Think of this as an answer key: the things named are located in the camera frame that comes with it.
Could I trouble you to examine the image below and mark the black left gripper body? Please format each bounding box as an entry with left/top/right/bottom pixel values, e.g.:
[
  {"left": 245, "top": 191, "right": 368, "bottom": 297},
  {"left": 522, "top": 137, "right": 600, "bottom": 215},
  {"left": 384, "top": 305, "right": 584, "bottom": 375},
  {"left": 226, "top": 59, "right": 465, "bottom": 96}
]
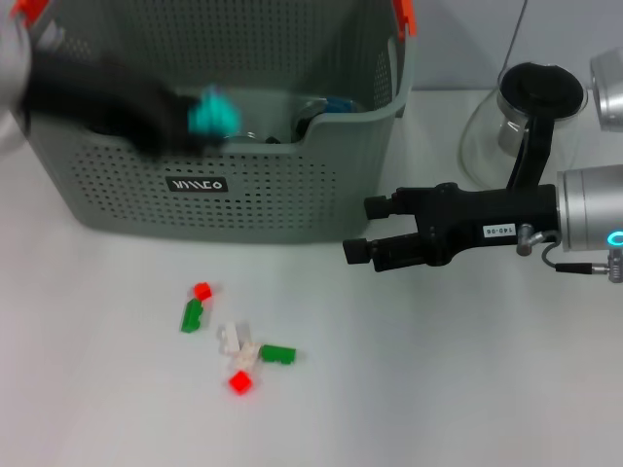
[{"left": 21, "top": 53, "right": 169, "bottom": 157}]

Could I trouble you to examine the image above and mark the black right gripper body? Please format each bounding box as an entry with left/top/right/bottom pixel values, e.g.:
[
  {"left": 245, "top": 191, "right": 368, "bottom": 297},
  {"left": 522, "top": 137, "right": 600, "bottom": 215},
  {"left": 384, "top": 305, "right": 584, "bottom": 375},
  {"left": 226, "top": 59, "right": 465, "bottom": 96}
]
[{"left": 393, "top": 182, "right": 562, "bottom": 268}]

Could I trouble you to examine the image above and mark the teal toy brick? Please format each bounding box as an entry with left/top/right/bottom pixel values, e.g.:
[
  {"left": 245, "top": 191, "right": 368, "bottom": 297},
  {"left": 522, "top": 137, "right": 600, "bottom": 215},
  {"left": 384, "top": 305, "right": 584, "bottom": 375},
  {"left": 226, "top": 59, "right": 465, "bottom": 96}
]
[{"left": 187, "top": 85, "right": 243, "bottom": 140}]

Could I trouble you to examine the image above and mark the grey-green perforated storage bin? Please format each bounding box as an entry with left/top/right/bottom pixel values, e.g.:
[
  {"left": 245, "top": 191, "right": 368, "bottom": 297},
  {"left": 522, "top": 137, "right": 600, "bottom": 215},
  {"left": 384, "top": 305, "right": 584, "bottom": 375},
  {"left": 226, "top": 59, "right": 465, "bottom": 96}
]
[{"left": 0, "top": 0, "right": 420, "bottom": 244}]

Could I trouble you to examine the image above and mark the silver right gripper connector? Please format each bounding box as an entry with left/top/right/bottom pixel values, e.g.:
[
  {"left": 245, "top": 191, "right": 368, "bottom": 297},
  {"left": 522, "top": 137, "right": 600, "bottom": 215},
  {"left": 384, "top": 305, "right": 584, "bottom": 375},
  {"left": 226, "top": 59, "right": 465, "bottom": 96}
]
[{"left": 515, "top": 223, "right": 623, "bottom": 283}]

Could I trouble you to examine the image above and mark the green toy brick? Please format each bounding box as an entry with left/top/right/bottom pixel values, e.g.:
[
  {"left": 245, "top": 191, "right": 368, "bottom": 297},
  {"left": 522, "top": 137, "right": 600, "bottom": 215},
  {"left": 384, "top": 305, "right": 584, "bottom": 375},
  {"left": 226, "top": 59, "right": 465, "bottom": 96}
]
[
  {"left": 260, "top": 343, "right": 297, "bottom": 366},
  {"left": 179, "top": 298, "right": 205, "bottom": 335}
]

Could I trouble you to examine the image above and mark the white toy brick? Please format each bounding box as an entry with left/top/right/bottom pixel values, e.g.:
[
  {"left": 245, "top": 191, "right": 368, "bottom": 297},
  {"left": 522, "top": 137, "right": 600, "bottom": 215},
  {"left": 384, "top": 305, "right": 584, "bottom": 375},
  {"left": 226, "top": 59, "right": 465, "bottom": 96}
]
[{"left": 216, "top": 320, "right": 252, "bottom": 354}]

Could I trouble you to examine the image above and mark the silver vented right wrist box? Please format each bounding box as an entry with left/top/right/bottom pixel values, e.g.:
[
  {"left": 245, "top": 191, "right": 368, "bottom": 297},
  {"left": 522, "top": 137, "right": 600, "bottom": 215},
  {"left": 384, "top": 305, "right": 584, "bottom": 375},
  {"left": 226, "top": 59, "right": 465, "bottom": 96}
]
[{"left": 590, "top": 46, "right": 623, "bottom": 132}]

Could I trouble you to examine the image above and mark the glass carafe black handle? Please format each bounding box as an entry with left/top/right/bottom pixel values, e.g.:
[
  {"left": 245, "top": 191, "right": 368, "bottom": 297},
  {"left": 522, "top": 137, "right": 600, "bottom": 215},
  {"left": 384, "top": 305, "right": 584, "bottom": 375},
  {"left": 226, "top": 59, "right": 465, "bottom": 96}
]
[{"left": 458, "top": 61, "right": 588, "bottom": 194}]

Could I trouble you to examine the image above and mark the orange bin handle clip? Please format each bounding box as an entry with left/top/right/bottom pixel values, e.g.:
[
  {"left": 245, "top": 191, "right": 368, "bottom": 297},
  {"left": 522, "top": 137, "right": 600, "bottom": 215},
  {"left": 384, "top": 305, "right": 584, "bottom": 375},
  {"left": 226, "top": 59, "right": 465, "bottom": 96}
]
[
  {"left": 8, "top": 0, "right": 50, "bottom": 25},
  {"left": 392, "top": 0, "right": 419, "bottom": 40}
]

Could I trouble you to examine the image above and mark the thin grey wall cable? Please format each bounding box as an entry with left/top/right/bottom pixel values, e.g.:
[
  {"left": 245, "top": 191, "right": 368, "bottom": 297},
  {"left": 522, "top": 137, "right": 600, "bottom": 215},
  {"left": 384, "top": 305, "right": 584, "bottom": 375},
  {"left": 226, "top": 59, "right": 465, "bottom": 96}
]
[{"left": 503, "top": 0, "right": 530, "bottom": 74}]

